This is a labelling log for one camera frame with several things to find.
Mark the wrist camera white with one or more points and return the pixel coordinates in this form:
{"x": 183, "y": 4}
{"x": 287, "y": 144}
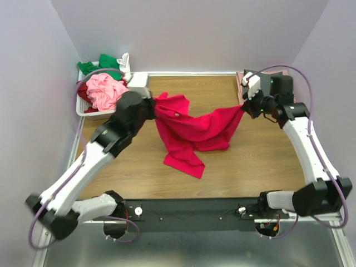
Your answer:
{"x": 252, "y": 85}
{"x": 139, "y": 84}

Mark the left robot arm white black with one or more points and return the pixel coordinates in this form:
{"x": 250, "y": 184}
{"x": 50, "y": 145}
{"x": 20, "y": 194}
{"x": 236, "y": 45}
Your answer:
{"x": 58, "y": 208}

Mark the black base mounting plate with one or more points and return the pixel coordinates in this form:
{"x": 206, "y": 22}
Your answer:
{"x": 189, "y": 215}

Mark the dark red t shirt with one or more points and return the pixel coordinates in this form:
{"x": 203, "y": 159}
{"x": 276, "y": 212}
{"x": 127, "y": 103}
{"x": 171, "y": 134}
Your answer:
{"x": 82, "y": 93}

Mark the folded grey t shirt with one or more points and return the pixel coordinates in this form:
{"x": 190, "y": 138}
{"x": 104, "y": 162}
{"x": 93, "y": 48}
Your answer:
{"x": 266, "y": 75}

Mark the crimson red t shirt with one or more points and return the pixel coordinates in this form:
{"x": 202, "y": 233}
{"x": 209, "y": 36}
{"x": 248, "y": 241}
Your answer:
{"x": 183, "y": 134}

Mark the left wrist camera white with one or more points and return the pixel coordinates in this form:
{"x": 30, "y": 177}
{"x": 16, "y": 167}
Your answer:
{"x": 139, "y": 84}

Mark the light pink t shirt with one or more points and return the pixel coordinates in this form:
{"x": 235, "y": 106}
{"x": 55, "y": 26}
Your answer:
{"x": 104, "y": 91}

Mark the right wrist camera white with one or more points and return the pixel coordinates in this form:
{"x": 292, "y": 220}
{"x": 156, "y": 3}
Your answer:
{"x": 252, "y": 85}

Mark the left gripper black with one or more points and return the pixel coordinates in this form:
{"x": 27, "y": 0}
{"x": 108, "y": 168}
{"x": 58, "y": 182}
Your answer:
{"x": 151, "y": 102}

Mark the folded dusty pink t shirt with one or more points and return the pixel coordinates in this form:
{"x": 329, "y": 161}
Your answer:
{"x": 240, "y": 91}

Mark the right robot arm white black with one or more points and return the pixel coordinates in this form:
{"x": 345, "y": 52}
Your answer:
{"x": 325, "y": 189}

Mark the white plastic laundry basket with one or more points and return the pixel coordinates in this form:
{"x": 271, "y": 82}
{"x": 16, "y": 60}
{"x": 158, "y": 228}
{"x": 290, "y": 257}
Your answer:
{"x": 81, "y": 105}

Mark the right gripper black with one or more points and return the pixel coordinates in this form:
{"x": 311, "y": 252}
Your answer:
{"x": 247, "y": 104}

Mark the green t shirt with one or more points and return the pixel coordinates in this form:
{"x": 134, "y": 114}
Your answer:
{"x": 105, "y": 61}

